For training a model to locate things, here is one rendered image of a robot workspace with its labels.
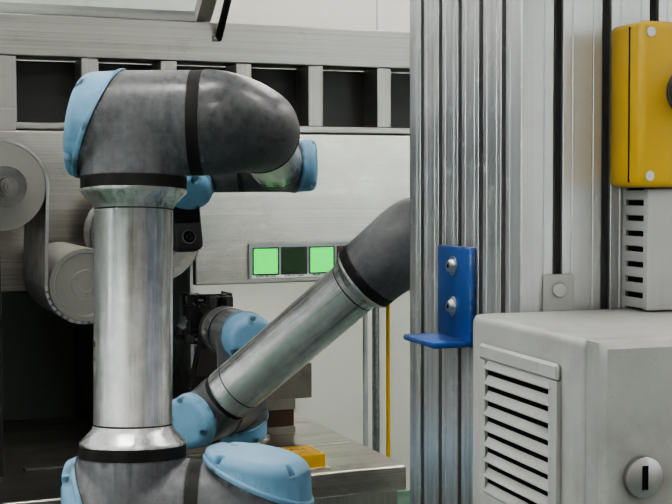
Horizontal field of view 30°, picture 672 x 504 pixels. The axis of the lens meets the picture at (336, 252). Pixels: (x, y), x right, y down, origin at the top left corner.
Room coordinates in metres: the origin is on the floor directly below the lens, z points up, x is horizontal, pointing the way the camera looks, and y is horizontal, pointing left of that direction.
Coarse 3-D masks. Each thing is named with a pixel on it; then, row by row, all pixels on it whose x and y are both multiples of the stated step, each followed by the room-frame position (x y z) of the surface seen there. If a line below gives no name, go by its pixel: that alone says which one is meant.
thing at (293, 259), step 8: (288, 248) 2.51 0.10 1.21; (296, 248) 2.52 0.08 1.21; (304, 248) 2.52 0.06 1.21; (288, 256) 2.51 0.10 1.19; (296, 256) 2.52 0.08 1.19; (304, 256) 2.52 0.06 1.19; (288, 264) 2.51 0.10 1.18; (296, 264) 2.52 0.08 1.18; (304, 264) 2.52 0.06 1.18; (288, 272) 2.51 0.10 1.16; (296, 272) 2.52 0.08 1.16; (304, 272) 2.52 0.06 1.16
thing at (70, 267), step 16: (48, 256) 2.12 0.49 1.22; (64, 256) 2.02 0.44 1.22; (80, 256) 2.04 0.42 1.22; (48, 272) 2.04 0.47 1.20; (64, 272) 2.03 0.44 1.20; (80, 272) 2.04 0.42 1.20; (48, 288) 2.02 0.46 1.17; (64, 288) 2.03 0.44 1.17; (80, 288) 2.04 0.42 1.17; (64, 304) 2.03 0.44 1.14; (80, 304) 2.04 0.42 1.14; (80, 320) 2.03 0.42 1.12
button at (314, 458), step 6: (288, 450) 1.93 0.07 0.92; (294, 450) 1.93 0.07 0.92; (300, 450) 1.93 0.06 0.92; (306, 450) 1.93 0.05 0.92; (312, 450) 1.93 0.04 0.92; (318, 450) 1.93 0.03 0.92; (300, 456) 1.89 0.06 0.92; (306, 456) 1.90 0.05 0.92; (312, 456) 1.90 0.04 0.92; (318, 456) 1.90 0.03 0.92; (324, 456) 1.91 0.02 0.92; (312, 462) 1.90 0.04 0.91; (318, 462) 1.90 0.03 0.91; (324, 462) 1.91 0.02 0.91
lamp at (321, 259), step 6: (312, 252) 2.53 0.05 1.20; (318, 252) 2.54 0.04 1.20; (324, 252) 2.54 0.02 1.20; (330, 252) 2.55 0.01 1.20; (312, 258) 2.53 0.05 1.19; (318, 258) 2.54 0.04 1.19; (324, 258) 2.54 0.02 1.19; (330, 258) 2.55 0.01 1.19; (312, 264) 2.53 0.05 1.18; (318, 264) 2.54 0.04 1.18; (324, 264) 2.54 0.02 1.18; (330, 264) 2.55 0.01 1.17; (312, 270) 2.53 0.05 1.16; (318, 270) 2.54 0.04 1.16; (324, 270) 2.54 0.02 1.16
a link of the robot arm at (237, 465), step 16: (208, 448) 1.34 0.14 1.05; (224, 448) 1.35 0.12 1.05; (240, 448) 1.36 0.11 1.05; (256, 448) 1.37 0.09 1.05; (272, 448) 1.38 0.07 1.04; (192, 464) 1.33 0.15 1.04; (208, 464) 1.31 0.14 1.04; (224, 464) 1.30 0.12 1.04; (240, 464) 1.29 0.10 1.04; (256, 464) 1.30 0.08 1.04; (272, 464) 1.30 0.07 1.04; (288, 464) 1.31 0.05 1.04; (304, 464) 1.34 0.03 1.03; (192, 480) 1.31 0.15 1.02; (208, 480) 1.31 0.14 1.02; (224, 480) 1.30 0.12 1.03; (240, 480) 1.29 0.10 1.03; (256, 480) 1.29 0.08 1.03; (272, 480) 1.29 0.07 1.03; (288, 480) 1.30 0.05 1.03; (304, 480) 1.32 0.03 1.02; (192, 496) 1.30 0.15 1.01; (208, 496) 1.30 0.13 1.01; (224, 496) 1.29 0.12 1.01; (240, 496) 1.29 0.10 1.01; (256, 496) 1.29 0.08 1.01; (272, 496) 1.29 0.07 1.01; (288, 496) 1.30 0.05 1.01; (304, 496) 1.32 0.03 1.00
